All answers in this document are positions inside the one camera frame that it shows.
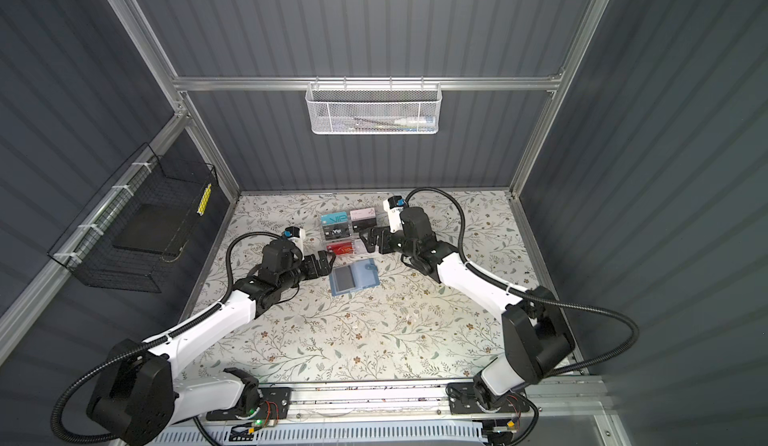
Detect clear acrylic card display stand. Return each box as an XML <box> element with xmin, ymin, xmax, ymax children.
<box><xmin>320</xmin><ymin>207</ymin><xmax>377</xmax><ymax>256</ymax></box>

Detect blue leather card wallet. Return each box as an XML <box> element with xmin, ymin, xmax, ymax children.
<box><xmin>329</xmin><ymin>258</ymin><xmax>381</xmax><ymax>297</ymax></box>

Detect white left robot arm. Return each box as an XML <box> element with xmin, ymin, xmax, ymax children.
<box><xmin>86</xmin><ymin>236</ymin><xmax>336</xmax><ymax>445</ymax></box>

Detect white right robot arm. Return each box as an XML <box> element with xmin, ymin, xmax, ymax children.
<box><xmin>359</xmin><ymin>207</ymin><xmax>575</xmax><ymax>402</ymax></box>

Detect black gold-line VIP card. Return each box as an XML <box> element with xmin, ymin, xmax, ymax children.
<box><xmin>352</xmin><ymin>218</ymin><xmax>377</xmax><ymax>233</ymax></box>

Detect red VIP card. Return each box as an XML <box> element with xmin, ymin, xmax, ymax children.
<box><xmin>326</xmin><ymin>240</ymin><xmax>355</xmax><ymax>256</ymax></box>

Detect pink VIP card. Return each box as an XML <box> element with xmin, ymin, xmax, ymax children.
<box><xmin>349</xmin><ymin>207</ymin><xmax>376</xmax><ymax>222</ymax></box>

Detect black silver VIP card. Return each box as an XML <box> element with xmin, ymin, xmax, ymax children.
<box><xmin>322</xmin><ymin>223</ymin><xmax>350</xmax><ymax>241</ymax></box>

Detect teal VIP card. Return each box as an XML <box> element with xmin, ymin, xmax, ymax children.
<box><xmin>321</xmin><ymin>211</ymin><xmax>349</xmax><ymax>226</ymax></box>

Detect yellow marker pen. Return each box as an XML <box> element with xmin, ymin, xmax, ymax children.
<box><xmin>196</xmin><ymin>183</ymin><xmax>212</xmax><ymax>216</ymax></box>

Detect pens in white basket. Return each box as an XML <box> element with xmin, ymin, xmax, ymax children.
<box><xmin>338</xmin><ymin>116</ymin><xmax>438</xmax><ymax>134</ymax></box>

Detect black pad in basket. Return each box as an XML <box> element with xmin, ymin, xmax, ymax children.
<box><xmin>113</xmin><ymin>204</ymin><xmax>188</xmax><ymax>257</ymax></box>

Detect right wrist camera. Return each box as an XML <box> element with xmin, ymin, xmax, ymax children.
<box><xmin>382</xmin><ymin>195</ymin><xmax>406</xmax><ymax>233</ymax></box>

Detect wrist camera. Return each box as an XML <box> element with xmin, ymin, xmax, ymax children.
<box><xmin>283</xmin><ymin>226</ymin><xmax>306</xmax><ymax>253</ymax></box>
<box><xmin>382</xmin><ymin>195</ymin><xmax>406</xmax><ymax>233</ymax></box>

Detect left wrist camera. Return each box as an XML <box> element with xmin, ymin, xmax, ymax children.
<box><xmin>283</xmin><ymin>226</ymin><xmax>306</xmax><ymax>253</ymax></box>

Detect black corrugated right cable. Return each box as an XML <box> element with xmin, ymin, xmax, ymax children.
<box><xmin>404</xmin><ymin>186</ymin><xmax>641</xmax><ymax>378</ymax></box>

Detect black corrugated cable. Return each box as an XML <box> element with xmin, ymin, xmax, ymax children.
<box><xmin>404</xmin><ymin>186</ymin><xmax>641</xmax><ymax>378</ymax></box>
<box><xmin>49</xmin><ymin>231</ymin><xmax>289</xmax><ymax>445</ymax></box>

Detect white wire mesh basket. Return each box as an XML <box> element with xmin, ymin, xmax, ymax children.
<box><xmin>305</xmin><ymin>84</ymin><xmax>443</xmax><ymax>135</ymax></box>

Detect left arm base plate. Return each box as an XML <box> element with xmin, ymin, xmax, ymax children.
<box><xmin>205</xmin><ymin>387</ymin><xmax>293</xmax><ymax>421</ymax></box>

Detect black wire wall basket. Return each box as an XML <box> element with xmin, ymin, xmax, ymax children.
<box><xmin>48</xmin><ymin>147</ymin><xmax>218</xmax><ymax>293</ymax></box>

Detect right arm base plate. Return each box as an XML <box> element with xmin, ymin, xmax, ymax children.
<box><xmin>445</xmin><ymin>382</ymin><xmax>531</xmax><ymax>415</ymax></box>

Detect black corrugated left cable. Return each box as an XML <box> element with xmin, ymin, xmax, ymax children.
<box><xmin>49</xmin><ymin>231</ymin><xmax>289</xmax><ymax>445</ymax></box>

